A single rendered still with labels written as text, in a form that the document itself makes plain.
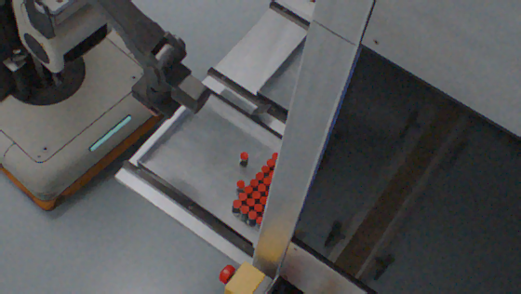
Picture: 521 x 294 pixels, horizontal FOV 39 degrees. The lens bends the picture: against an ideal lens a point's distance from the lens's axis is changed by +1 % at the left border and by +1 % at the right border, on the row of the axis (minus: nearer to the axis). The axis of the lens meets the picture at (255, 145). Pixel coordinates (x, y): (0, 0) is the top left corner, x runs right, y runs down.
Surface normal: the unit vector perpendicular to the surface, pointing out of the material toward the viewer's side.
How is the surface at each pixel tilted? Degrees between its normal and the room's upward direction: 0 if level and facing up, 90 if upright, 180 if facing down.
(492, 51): 90
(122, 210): 0
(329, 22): 90
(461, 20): 90
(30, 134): 0
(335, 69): 90
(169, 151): 0
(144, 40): 41
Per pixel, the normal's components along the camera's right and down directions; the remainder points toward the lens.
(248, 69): 0.09, -0.48
